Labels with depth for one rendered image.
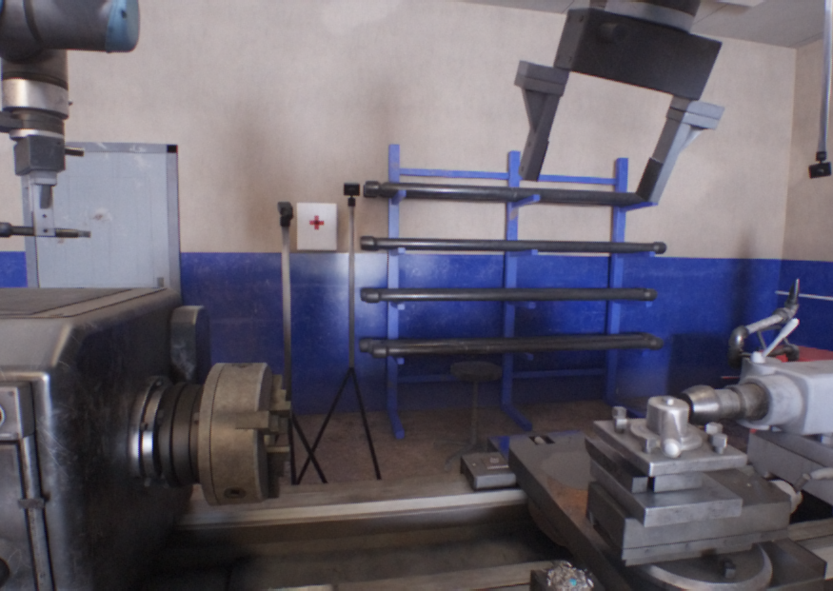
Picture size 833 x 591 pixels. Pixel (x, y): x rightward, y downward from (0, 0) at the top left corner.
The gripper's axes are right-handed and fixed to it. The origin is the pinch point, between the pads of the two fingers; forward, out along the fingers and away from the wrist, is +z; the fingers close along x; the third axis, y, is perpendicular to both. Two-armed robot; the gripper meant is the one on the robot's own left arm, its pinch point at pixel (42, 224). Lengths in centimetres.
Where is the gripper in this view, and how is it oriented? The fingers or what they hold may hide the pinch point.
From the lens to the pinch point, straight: 96.8
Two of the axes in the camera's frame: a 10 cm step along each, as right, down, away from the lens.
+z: -0.1, 9.9, 1.1
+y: 6.5, -0.8, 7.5
